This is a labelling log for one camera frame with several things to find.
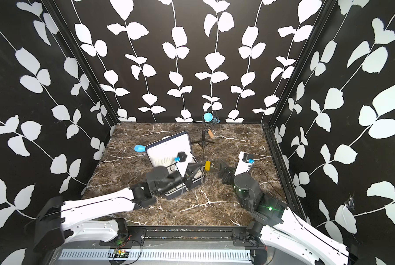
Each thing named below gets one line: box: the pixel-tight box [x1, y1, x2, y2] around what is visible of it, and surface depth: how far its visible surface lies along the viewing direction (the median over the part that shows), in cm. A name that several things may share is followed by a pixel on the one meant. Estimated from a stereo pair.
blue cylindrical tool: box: [134, 144, 146, 153], surface depth 103 cm
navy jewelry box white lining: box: [145, 131, 205, 200], surface depth 84 cm
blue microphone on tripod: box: [191, 111, 221, 159], surface depth 92 cm
